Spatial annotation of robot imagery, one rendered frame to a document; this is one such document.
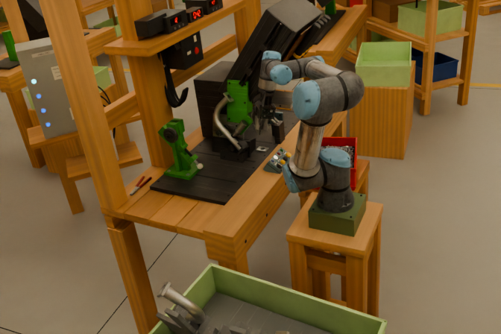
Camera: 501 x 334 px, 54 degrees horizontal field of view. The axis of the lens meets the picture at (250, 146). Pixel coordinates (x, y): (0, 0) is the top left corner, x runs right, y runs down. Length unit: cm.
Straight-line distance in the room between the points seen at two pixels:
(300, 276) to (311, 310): 52
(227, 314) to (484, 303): 168
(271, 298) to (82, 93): 106
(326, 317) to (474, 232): 201
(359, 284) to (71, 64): 140
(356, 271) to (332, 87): 80
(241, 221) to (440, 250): 163
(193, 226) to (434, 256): 169
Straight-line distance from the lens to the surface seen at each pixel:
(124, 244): 239
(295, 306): 165
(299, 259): 207
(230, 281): 173
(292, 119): 279
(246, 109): 238
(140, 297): 260
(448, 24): 492
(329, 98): 152
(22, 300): 344
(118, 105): 232
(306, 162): 175
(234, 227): 198
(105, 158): 217
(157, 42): 219
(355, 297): 210
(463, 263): 323
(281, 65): 188
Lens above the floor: 210
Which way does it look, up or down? 28 degrees down
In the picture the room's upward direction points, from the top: 7 degrees counter-clockwise
